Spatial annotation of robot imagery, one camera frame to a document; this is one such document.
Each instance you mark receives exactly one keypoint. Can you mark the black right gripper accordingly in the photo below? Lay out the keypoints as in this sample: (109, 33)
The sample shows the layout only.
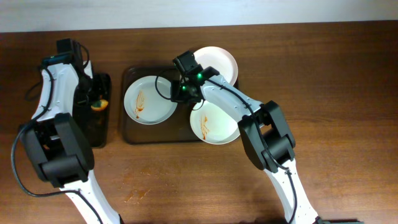
(178, 93)

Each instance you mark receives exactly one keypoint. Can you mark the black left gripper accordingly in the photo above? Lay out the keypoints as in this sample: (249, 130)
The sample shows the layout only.
(86, 101)

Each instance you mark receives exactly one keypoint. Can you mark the yellow green sponge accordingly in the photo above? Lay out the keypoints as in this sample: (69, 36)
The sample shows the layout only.
(100, 105)

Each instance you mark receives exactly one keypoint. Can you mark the white plate with sauce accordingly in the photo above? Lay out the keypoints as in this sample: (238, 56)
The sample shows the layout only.
(212, 125)

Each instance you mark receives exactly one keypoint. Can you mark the pale grey plate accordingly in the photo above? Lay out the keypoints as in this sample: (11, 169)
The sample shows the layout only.
(147, 102)

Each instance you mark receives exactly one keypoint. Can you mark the pink plate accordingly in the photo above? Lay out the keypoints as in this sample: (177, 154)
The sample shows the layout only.
(220, 59)

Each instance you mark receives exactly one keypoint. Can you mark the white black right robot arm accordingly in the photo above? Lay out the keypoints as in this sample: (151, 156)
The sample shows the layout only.
(267, 139)

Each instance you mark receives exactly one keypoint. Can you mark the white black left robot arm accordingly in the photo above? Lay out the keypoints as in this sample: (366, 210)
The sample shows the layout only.
(57, 148)

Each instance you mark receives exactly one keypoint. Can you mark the black water tray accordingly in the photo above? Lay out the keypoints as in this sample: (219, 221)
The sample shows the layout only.
(94, 124)

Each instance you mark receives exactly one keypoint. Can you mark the brown plastic tray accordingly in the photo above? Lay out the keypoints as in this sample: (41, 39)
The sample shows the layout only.
(174, 129)

